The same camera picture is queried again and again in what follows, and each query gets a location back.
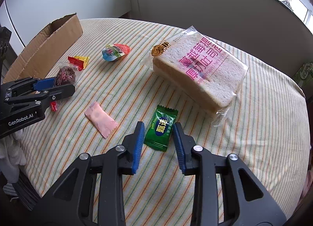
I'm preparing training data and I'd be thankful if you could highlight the brown cardboard box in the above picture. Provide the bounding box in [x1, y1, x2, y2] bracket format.
[3, 13, 83, 83]

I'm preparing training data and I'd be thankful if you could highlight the pink candy packet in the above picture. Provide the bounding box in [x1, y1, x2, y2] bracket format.
[85, 101, 118, 138]

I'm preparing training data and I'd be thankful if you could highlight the blue jelly cup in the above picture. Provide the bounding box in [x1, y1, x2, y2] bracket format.
[102, 43, 130, 61]

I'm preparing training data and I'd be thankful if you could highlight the striped tablecloth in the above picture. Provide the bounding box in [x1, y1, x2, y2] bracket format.
[14, 17, 309, 226]

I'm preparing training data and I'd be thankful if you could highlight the green shopping bag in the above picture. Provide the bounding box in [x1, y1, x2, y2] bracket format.
[292, 61, 313, 88]

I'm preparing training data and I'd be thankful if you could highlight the dark green candy packet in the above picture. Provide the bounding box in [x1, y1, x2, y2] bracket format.
[144, 105, 178, 152]

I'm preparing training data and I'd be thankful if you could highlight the packaged sliced bread loaf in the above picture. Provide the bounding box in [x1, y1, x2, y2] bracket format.
[143, 27, 248, 126]

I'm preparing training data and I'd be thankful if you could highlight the yellow candy packet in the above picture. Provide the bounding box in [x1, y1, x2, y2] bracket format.
[73, 56, 90, 71]

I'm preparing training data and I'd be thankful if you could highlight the dark dried fruit bag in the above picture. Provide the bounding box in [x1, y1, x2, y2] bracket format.
[50, 57, 81, 112]

